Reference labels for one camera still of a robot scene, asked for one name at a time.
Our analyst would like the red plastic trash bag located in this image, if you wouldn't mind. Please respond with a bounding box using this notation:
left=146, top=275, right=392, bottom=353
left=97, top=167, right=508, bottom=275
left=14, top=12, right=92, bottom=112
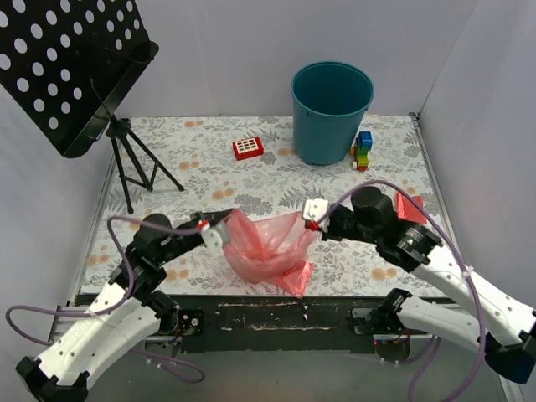
left=224, top=209, right=319, bottom=298

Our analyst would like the teal plastic trash bin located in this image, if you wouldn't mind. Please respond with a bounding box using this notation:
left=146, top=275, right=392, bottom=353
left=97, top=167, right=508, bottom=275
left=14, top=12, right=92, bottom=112
left=291, top=61, right=374, bottom=166

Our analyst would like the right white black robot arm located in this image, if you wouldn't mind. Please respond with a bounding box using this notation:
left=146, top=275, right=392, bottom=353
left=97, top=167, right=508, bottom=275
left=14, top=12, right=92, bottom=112
left=302, top=186, right=535, bottom=384

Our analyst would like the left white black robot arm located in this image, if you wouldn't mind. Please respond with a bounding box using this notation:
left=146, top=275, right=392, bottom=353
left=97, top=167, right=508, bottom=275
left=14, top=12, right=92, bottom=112
left=16, top=209, right=231, bottom=401

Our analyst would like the small rolled red bag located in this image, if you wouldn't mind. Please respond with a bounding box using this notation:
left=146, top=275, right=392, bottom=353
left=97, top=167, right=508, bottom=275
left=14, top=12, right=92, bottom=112
left=395, top=193, right=428, bottom=225

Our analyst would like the floral patterned table mat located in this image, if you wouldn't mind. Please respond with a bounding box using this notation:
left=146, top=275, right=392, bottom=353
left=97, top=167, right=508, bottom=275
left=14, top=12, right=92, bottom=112
left=75, top=116, right=453, bottom=298

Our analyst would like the colourful toy block car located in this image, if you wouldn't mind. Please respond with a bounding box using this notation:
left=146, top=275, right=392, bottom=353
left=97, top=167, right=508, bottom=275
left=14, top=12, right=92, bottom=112
left=348, top=131, right=374, bottom=172

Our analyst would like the red white window toy block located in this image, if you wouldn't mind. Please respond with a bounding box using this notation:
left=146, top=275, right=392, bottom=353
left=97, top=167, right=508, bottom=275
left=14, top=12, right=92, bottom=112
left=232, top=137, right=265, bottom=161

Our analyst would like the black perforated music stand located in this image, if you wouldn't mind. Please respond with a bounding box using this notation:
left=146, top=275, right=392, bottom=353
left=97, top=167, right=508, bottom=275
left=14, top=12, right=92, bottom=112
left=1, top=1, right=169, bottom=190

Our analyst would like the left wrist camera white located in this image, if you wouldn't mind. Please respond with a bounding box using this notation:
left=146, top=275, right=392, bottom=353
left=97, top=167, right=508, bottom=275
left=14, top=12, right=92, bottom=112
left=198, top=220, right=231, bottom=254

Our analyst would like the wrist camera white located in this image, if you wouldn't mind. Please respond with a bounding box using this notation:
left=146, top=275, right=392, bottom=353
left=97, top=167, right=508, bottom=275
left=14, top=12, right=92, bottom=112
left=301, top=198, right=329, bottom=231
left=198, top=220, right=231, bottom=254

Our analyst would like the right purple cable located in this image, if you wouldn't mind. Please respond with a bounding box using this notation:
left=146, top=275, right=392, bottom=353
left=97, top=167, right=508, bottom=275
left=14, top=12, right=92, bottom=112
left=326, top=179, right=489, bottom=402

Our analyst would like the purple cable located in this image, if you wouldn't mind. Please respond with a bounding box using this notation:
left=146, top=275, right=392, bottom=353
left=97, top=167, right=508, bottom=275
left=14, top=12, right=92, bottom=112
left=326, top=179, right=489, bottom=402
left=4, top=213, right=209, bottom=384

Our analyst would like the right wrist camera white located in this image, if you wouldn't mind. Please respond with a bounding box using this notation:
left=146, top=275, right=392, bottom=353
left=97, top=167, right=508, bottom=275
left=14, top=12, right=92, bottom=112
left=301, top=198, right=329, bottom=231

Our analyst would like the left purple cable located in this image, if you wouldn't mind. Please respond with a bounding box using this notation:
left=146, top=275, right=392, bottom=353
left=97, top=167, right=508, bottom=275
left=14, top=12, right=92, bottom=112
left=4, top=213, right=209, bottom=384

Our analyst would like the aluminium frame rail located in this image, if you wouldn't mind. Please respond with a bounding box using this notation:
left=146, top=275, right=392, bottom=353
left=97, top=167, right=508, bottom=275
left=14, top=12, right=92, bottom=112
left=35, top=111, right=524, bottom=402

